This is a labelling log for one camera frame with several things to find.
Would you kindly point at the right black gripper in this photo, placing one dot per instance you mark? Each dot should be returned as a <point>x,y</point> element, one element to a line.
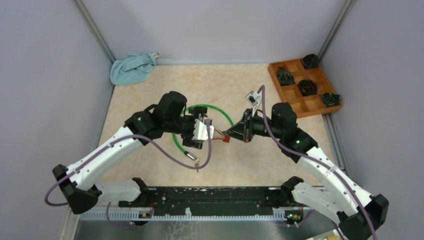
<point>243,130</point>

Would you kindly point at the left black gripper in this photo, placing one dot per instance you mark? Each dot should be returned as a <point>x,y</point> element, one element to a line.
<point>198,113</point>

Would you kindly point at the red cable padlock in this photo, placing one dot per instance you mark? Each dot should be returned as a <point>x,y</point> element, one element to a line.
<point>219,135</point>

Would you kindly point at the green cable lock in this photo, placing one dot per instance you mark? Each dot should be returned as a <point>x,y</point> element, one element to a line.
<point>174,136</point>

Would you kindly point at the silver key pair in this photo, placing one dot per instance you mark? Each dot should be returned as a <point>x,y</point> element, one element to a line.
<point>197,164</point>

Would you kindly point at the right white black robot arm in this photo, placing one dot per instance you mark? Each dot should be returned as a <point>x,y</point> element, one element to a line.
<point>356,212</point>

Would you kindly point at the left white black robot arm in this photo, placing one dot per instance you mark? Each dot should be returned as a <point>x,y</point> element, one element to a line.
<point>80,182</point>

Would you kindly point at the dark green flower left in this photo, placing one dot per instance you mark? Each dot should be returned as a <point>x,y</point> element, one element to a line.
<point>284,77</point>

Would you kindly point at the dark green flower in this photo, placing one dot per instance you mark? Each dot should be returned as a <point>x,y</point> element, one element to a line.
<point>284,77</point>
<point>330,99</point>

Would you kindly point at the light blue cloth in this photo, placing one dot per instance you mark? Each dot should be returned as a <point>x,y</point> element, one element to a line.
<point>134,69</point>

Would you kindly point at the orange wooden compartment tray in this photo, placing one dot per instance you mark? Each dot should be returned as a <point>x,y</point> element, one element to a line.
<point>303,106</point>

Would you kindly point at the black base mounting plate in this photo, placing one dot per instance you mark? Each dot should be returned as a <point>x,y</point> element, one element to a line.
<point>212,201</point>

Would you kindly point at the dark orange flower centre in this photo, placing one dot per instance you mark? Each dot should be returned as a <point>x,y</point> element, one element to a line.
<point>307,87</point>

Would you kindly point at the dark green flower right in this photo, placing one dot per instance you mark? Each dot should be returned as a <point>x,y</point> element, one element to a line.
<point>330,99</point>

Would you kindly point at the dark flower top corner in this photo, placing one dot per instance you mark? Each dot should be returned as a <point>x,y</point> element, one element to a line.
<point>310,61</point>

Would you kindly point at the white plastic basket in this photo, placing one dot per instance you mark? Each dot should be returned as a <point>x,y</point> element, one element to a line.
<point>330,235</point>

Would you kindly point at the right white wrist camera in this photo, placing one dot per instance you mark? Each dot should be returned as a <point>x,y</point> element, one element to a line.
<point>255,99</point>

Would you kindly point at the aluminium frame rail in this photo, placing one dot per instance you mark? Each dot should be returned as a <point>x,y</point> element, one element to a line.
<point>289,215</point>

